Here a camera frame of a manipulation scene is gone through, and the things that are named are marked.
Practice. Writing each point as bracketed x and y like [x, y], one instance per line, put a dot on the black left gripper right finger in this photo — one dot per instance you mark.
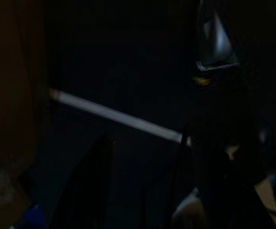
[223, 190]

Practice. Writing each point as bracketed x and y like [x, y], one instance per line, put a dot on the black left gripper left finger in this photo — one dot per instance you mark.
[92, 181]

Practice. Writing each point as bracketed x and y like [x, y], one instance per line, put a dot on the blue object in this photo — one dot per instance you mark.
[34, 217]

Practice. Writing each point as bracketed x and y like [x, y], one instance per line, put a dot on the brown wooden furniture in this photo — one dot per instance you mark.
[11, 83]

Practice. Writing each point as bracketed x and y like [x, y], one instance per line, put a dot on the shiny black plastic bag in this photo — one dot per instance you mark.
[217, 43]

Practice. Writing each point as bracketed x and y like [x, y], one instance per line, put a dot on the white light strip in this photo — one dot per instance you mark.
[118, 116]

